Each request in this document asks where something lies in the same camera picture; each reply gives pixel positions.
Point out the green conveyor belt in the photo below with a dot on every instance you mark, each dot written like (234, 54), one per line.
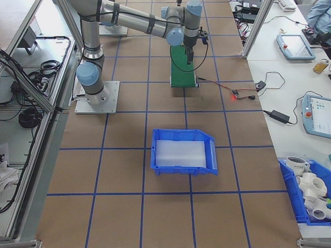
(182, 76)

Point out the small black controller board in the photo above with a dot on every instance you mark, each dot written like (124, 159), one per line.
(234, 92)

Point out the black plain power brick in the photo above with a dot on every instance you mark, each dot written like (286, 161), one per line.
(247, 16)

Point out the black labelled power brick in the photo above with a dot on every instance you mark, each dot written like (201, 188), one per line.
(252, 3)

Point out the black barrel connector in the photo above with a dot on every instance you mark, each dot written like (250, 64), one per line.
(250, 97)

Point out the white keyboard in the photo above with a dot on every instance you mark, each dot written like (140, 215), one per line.
(287, 5)

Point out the grey blue teach pendant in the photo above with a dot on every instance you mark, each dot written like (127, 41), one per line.
(294, 47)
(318, 116)

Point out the black power adapter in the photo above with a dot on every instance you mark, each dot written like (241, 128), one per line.
(280, 116)

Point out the blue open-front plastic bin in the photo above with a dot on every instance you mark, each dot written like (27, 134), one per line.
(181, 171)

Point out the black desk device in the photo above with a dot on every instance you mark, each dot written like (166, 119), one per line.
(320, 38)

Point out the yellow drink bottle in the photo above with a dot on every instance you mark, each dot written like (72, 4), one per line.
(321, 66)

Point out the person in blue clothes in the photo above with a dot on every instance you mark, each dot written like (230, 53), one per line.
(320, 13)

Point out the white printed mug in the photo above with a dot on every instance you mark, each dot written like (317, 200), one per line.
(296, 165)

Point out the grey metal box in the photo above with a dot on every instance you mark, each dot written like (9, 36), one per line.
(27, 38)

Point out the blue plastic parts bin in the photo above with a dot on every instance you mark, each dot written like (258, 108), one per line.
(292, 191)

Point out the white PVC pipe fitting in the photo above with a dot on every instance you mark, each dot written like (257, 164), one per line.
(309, 180)
(319, 214)
(314, 200)

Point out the green plastic object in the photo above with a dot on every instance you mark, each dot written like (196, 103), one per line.
(328, 203)

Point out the white crumpled cloth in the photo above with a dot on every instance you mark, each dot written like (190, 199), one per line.
(6, 173)

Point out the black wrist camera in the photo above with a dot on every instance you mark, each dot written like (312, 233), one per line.
(203, 34)

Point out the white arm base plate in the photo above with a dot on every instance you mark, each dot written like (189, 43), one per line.
(112, 98)
(124, 31)

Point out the aluminium extrusion post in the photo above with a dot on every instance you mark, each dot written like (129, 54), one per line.
(254, 25)

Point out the small black switch box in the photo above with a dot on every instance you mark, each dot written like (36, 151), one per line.
(260, 85)

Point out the V-shaped metal bar frame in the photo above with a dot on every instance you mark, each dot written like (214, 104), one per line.
(38, 98)

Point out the aluminium corner bracket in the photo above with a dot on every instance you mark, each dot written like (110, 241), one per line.
(28, 243)
(314, 243)

